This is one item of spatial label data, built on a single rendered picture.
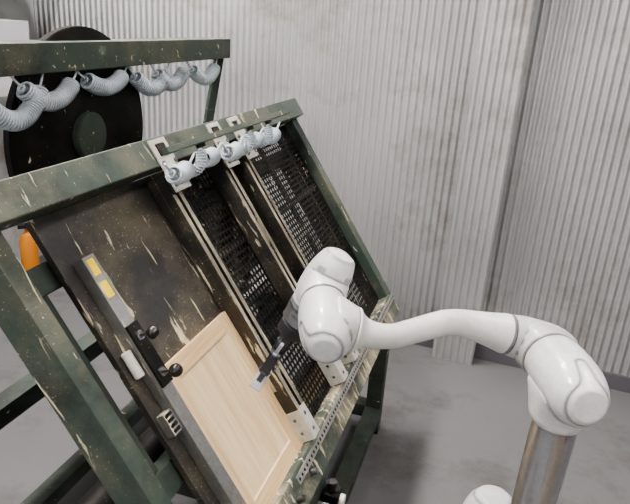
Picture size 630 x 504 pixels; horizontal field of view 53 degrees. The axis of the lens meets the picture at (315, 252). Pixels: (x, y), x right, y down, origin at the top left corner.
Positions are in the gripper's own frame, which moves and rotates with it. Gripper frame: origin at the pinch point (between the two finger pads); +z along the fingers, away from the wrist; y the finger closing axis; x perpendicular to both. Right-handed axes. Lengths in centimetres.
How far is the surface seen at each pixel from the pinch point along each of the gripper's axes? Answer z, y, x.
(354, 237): 34, -190, -10
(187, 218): 4, -53, -53
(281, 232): 18, -112, -33
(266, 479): 51, -24, 18
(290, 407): 44, -52, 12
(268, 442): 48, -35, 12
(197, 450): 36.3, -3.3, -4.0
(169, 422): 31.9, -1.2, -14.6
